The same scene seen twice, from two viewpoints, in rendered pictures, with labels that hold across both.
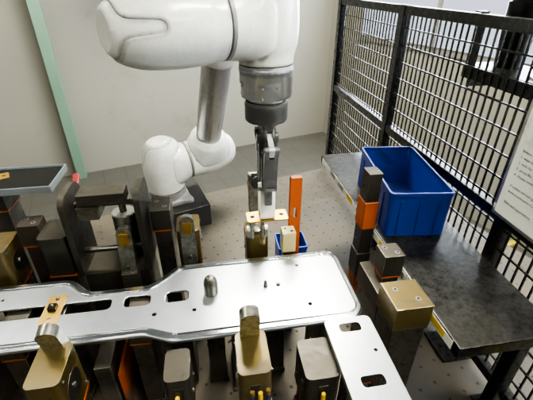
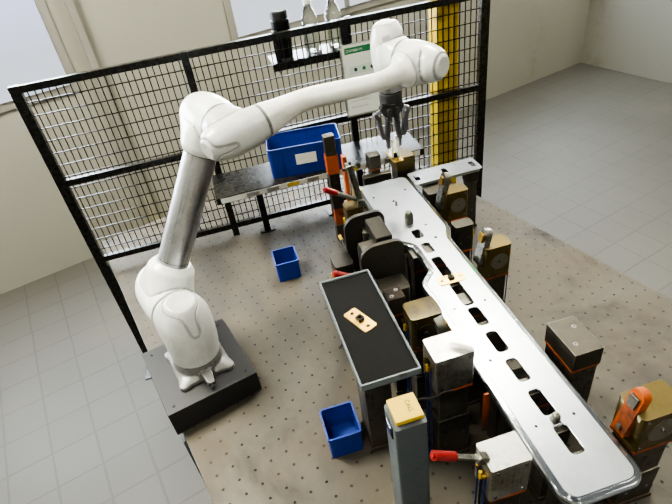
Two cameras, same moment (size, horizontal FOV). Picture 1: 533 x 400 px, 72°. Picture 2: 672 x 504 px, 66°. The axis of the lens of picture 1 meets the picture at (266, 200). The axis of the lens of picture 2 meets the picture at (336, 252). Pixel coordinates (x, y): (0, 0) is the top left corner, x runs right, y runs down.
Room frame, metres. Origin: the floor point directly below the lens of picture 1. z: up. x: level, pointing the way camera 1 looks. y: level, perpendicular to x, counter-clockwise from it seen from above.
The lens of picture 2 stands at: (0.92, 1.65, 2.06)
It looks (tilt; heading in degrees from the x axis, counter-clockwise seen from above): 37 degrees down; 269
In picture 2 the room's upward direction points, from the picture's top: 9 degrees counter-clockwise
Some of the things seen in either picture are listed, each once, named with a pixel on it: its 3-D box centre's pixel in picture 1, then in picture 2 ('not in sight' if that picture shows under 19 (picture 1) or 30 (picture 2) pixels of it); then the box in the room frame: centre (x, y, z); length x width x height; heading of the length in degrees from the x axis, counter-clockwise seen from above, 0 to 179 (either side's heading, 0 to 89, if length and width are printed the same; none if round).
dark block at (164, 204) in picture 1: (170, 266); not in sight; (0.81, 0.27, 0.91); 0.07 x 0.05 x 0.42; 9
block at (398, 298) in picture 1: (391, 350); (403, 190); (0.55, -0.29, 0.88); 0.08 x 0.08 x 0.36; 9
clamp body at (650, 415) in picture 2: not in sight; (640, 446); (0.28, 1.01, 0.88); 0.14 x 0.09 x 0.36; 9
